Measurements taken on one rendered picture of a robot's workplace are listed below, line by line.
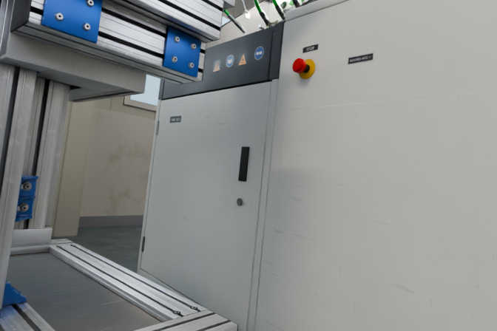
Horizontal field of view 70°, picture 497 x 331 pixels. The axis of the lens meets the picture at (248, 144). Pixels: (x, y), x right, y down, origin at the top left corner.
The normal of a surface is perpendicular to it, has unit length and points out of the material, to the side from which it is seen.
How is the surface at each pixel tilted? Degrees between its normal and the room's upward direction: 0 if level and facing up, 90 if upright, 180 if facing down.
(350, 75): 90
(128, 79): 90
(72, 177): 90
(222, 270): 90
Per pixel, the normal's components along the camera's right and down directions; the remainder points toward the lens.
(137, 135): 0.74, 0.02
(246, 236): -0.74, -0.13
